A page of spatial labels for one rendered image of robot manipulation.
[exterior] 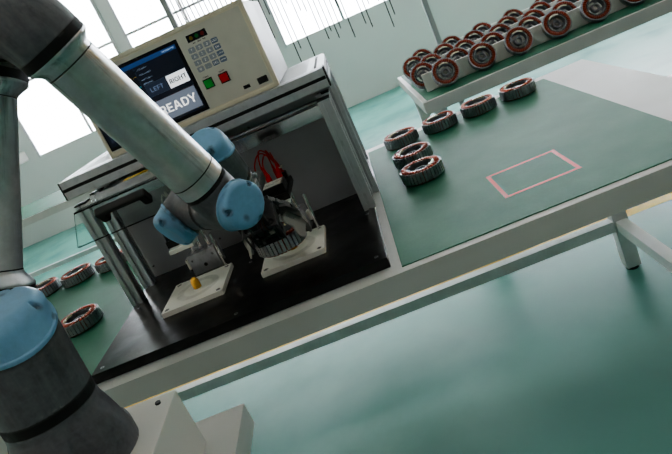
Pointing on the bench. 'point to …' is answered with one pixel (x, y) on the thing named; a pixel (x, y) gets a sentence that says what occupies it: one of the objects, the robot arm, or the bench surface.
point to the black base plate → (248, 290)
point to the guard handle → (122, 204)
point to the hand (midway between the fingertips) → (281, 238)
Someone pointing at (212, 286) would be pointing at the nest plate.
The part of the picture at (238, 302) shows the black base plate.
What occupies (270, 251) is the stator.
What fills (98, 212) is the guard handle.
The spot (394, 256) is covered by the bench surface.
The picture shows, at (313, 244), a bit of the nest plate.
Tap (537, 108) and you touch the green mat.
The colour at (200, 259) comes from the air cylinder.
